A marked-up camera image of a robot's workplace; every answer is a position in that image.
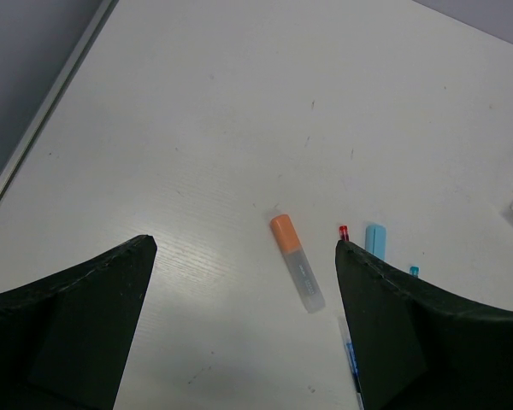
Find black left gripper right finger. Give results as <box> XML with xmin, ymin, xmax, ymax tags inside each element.
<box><xmin>335</xmin><ymin>241</ymin><xmax>513</xmax><ymax>409</ymax></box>

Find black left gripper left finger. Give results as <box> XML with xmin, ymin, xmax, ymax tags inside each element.
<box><xmin>0</xmin><ymin>235</ymin><xmax>157</xmax><ymax>409</ymax></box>

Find orange highlighter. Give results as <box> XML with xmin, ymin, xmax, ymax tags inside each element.
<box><xmin>269</xmin><ymin>214</ymin><xmax>326</xmax><ymax>313</ymax></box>

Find blue highlighter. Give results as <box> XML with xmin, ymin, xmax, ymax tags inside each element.
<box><xmin>364</xmin><ymin>224</ymin><xmax>386</xmax><ymax>261</ymax></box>

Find blue pen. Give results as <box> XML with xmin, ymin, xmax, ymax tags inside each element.
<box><xmin>337</xmin><ymin>315</ymin><xmax>365</xmax><ymax>410</ymax></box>

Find red pen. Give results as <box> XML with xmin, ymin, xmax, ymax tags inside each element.
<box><xmin>339</xmin><ymin>225</ymin><xmax>350</xmax><ymax>242</ymax></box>

